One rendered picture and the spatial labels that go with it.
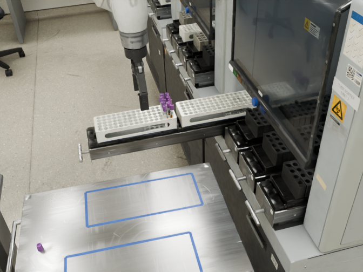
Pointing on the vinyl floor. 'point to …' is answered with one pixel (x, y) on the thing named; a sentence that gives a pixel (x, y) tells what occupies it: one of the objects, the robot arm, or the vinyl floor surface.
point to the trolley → (131, 226)
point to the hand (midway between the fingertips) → (141, 96)
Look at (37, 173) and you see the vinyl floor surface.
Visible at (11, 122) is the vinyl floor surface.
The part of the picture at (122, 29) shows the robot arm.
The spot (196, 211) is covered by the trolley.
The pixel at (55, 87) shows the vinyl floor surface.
